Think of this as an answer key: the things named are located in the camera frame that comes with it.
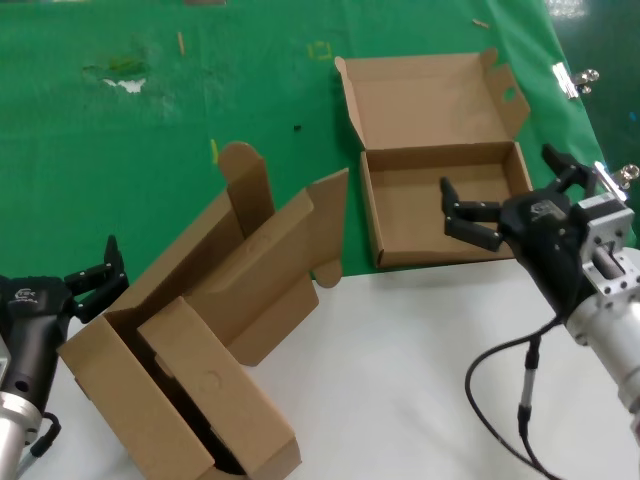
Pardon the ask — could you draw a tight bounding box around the large open cardboard box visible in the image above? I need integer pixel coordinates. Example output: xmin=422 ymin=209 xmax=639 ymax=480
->
xmin=56 ymin=140 xmax=351 ymax=480

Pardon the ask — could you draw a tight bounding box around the silver binder clip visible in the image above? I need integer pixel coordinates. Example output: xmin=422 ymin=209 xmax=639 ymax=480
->
xmin=593 ymin=160 xmax=640 ymax=202
xmin=551 ymin=62 xmax=601 ymax=102

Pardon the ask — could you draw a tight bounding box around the green cloth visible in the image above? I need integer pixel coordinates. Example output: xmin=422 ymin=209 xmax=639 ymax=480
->
xmin=0 ymin=0 xmax=637 ymax=302

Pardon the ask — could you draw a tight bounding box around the brown paper box with hole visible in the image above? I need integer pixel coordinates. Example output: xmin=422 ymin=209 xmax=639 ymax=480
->
xmin=333 ymin=47 xmax=535 ymax=270

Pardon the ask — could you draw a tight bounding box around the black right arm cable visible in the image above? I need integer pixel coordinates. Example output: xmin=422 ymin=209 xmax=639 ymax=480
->
xmin=464 ymin=317 xmax=569 ymax=480

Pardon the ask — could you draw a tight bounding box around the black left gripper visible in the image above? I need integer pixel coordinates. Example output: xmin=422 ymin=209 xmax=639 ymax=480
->
xmin=0 ymin=235 xmax=131 ymax=401

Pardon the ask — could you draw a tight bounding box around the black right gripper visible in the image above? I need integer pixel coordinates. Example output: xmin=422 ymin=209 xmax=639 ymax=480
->
xmin=438 ymin=143 xmax=600 ymax=318

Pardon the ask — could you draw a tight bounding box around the folded brown paper box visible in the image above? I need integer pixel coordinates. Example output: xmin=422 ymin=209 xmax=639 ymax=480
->
xmin=135 ymin=294 xmax=302 ymax=477

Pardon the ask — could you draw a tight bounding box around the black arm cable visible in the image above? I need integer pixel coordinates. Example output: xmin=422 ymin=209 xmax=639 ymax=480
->
xmin=464 ymin=317 xmax=569 ymax=480
xmin=18 ymin=411 xmax=62 ymax=477

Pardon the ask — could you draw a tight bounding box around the clear bubble wrap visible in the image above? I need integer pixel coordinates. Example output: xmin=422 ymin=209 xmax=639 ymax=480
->
xmin=544 ymin=0 xmax=587 ymax=19

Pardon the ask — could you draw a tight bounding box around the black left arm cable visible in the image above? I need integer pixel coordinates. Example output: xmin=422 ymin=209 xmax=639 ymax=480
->
xmin=18 ymin=411 xmax=62 ymax=477

